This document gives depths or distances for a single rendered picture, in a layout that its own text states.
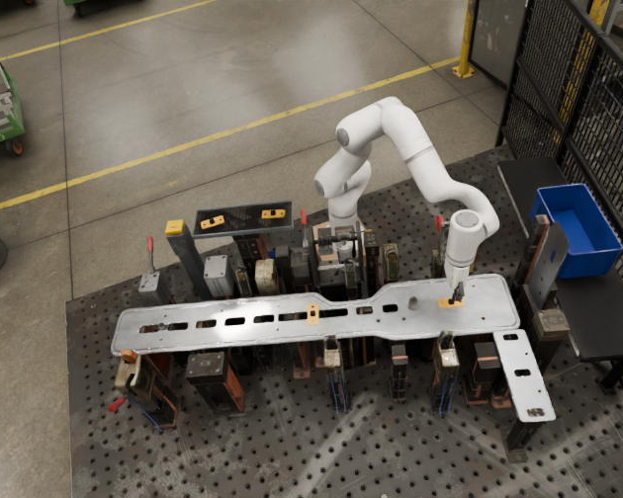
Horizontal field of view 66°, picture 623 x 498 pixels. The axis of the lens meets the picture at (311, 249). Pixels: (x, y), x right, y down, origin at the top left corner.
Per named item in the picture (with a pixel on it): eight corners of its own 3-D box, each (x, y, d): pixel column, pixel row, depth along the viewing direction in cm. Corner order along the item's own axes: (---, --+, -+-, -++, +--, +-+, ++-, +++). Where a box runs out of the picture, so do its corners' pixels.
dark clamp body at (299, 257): (300, 328, 196) (285, 272, 167) (299, 301, 204) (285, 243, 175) (325, 326, 195) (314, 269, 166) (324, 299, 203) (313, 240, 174)
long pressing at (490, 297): (106, 364, 162) (104, 362, 161) (122, 308, 176) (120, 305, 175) (523, 330, 152) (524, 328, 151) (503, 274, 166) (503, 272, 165)
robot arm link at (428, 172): (441, 141, 141) (489, 231, 142) (399, 165, 137) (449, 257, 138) (458, 131, 132) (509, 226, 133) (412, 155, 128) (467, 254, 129)
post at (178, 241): (199, 303, 209) (164, 237, 176) (202, 290, 214) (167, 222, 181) (216, 301, 209) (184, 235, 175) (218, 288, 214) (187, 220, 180)
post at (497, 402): (493, 408, 165) (509, 372, 144) (485, 378, 173) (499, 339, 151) (512, 407, 165) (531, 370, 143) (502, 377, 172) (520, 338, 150)
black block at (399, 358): (389, 407, 170) (390, 372, 148) (385, 379, 177) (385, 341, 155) (411, 406, 170) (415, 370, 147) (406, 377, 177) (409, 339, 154)
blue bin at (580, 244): (558, 280, 157) (570, 255, 148) (527, 213, 177) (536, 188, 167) (609, 275, 156) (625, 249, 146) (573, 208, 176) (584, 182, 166)
